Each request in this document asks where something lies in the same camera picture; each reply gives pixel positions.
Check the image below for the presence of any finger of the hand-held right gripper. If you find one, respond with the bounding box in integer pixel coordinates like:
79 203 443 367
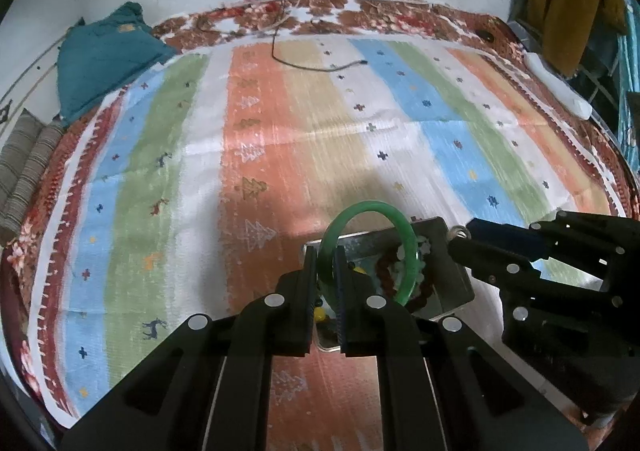
447 237 627 318
466 211 640 283

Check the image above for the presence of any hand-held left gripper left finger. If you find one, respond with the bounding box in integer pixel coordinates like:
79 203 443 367
60 245 319 451

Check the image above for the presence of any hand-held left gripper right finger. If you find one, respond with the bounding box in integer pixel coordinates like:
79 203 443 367
335 246 590 451

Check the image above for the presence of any yellow and brown bead bracelet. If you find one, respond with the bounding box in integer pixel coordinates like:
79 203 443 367
313 261 367 326

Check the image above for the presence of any metal jewelry box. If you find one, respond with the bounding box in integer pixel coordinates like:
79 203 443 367
301 217 476 353

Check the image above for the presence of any red bead bracelet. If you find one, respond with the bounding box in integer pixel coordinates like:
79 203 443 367
375 251 431 314

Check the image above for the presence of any clear bead bracelet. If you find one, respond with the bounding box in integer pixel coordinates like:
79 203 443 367
397 236 433 269

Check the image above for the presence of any green jade bangle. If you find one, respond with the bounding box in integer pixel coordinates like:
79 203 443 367
319 200 427 308

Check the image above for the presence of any floral red blanket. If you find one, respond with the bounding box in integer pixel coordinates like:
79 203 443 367
0 0 640 437

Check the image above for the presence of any teal cloth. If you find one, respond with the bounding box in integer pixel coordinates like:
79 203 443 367
56 2 178 128

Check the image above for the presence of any grey striped cushion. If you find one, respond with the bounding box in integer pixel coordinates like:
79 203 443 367
0 108 66 247

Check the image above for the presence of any black cable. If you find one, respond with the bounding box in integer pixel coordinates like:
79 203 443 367
270 0 370 72

